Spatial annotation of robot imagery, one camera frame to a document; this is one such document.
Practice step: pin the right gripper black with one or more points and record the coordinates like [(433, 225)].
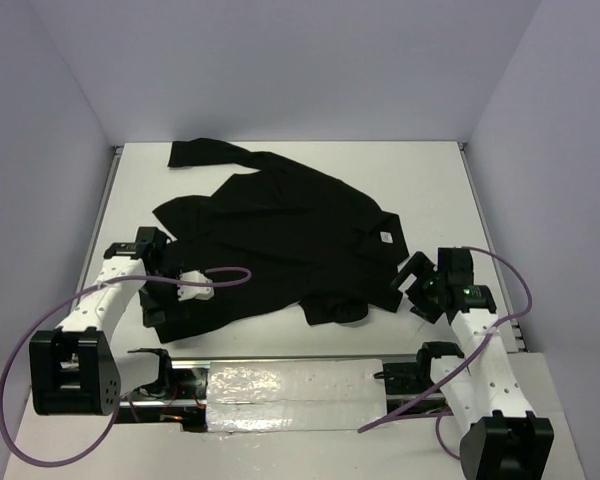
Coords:
[(422, 267)]

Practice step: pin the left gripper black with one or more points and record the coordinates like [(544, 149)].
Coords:
[(154, 311)]

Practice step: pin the black long sleeve shirt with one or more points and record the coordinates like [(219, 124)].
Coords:
[(277, 234)]

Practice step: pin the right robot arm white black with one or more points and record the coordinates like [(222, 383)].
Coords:
[(502, 436)]

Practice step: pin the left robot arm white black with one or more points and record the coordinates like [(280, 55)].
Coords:
[(73, 369)]

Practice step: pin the silver foil sheet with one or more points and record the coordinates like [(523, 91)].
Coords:
[(321, 395)]

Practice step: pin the white foam board front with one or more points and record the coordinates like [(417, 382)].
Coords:
[(402, 450)]

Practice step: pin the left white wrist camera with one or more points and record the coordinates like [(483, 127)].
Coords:
[(194, 285)]

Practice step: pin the aluminium rail left edge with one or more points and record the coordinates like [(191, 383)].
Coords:
[(85, 278)]

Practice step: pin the aluminium rail edge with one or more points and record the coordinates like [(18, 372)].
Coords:
[(85, 278), (515, 327)]

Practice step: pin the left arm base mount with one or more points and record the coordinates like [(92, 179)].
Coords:
[(177, 394)]

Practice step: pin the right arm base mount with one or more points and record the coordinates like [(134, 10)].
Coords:
[(402, 380)]

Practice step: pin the aluminium rail right edge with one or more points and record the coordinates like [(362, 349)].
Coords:
[(515, 327)]

